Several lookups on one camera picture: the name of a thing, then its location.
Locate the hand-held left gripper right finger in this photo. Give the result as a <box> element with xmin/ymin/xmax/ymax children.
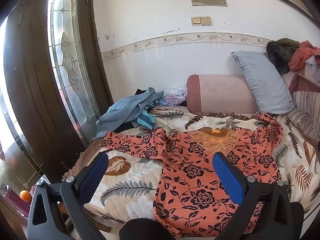
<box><xmin>212</xmin><ymin>152</ymin><xmax>296</xmax><ymax>240</ymax></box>

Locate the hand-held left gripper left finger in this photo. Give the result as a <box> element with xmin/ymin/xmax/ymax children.
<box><xmin>27</xmin><ymin>151</ymin><xmax>109</xmax><ymax>240</ymax></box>

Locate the orange black floral garment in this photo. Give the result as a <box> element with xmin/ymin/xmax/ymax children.
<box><xmin>101</xmin><ymin>114</ymin><xmax>284</xmax><ymax>238</ymax></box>

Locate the brown lace-edged bedspread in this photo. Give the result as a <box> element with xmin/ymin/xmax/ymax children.
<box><xmin>62</xmin><ymin>140</ymin><xmax>105</xmax><ymax>180</ymax></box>

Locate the leaf print quilted blanket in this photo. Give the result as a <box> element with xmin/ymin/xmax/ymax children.
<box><xmin>62</xmin><ymin>106</ymin><xmax>320</xmax><ymax>233</ymax></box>

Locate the black cloth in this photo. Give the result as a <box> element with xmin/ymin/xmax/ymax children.
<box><xmin>115</xmin><ymin>122</ymin><xmax>138</xmax><ymax>133</ymax></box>

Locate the blue-grey cloth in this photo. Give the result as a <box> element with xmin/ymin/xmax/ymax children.
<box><xmin>96</xmin><ymin>87</ymin><xmax>164</xmax><ymax>138</ymax></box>

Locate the orange fruit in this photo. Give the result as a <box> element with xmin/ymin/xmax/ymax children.
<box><xmin>19</xmin><ymin>190</ymin><xmax>32</xmax><ymax>202</ymax></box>

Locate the teal striped cloth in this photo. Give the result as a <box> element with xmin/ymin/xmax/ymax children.
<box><xmin>137</xmin><ymin>110</ymin><xmax>156</xmax><ymax>130</ymax></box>

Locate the maroon covered bottle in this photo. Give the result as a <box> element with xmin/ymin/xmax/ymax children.
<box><xmin>0</xmin><ymin>183</ymin><xmax>29</xmax><ymax>218</ymax></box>

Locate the pink bolster cushion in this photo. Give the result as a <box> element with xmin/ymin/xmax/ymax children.
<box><xmin>187</xmin><ymin>74</ymin><xmax>260</xmax><ymax>114</ymax></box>

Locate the purple cloth in plastic bag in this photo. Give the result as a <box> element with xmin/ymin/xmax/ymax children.
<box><xmin>160</xmin><ymin>86</ymin><xmax>188</xmax><ymax>107</ymax></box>

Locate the light blue pillow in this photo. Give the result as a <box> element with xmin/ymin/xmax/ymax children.
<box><xmin>231</xmin><ymin>51</ymin><xmax>296</xmax><ymax>115</ymax></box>

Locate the striped floral sofa cushion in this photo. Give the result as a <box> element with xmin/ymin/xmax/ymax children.
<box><xmin>282</xmin><ymin>72</ymin><xmax>320</xmax><ymax>140</ymax></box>

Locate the wooden door with stained glass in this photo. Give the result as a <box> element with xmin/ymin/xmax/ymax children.
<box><xmin>4</xmin><ymin>0</ymin><xmax>113</xmax><ymax>188</ymax></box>

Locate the white cloth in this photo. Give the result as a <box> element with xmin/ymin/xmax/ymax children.
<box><xmin>306</xmin><ymin>55</ymin><xmax>320</xmax><ymax>80</ymax></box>

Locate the salmon cloth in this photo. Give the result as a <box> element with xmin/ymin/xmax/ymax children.
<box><xmin>289</xmin><ymin>41</ymin><xmax>320</xmax><ymax>72</ymax></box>

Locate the golden light switch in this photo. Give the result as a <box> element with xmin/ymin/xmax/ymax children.
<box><xmin>191</xmin><ymin>16</ymin><xmax>212</xmax><ymax>26</ymax></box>

